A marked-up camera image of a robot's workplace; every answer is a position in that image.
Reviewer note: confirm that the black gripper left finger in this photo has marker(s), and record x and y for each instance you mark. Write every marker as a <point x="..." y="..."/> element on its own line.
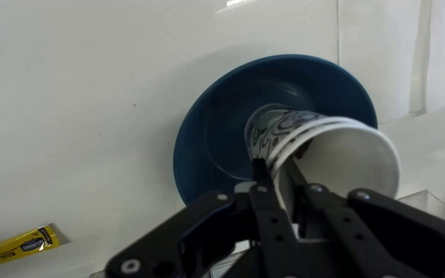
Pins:
<point x="200" y="226"/>

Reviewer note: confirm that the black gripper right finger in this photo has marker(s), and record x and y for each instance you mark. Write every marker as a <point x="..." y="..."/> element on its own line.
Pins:
<point x="386" y="232"/>

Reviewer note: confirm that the patterned paper cup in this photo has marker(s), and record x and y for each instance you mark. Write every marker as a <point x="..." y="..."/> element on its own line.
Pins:
<point x="268" y="129"/>
<point x="355" y="164"/>

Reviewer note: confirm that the blue bowl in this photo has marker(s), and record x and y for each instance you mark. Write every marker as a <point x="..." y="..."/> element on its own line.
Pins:
<point x="216" y="133"/>

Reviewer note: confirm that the clear acrylic holder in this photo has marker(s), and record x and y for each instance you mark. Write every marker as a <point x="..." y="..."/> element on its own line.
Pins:
<point x="423" y="201"/>

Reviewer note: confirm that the yellow packet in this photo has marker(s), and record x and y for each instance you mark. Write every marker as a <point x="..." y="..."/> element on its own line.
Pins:
<point x="21" y="246"/>

